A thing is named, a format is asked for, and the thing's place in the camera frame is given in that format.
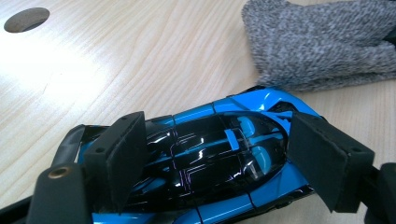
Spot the grey towel cloth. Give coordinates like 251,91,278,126
241,0,396,93

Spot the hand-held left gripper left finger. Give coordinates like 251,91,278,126
83,110,149,215

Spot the round table cable hole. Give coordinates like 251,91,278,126
3,7,50,34

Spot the blue toy car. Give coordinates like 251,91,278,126
50,86,326,224

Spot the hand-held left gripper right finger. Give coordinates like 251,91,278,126
286,111,376,214

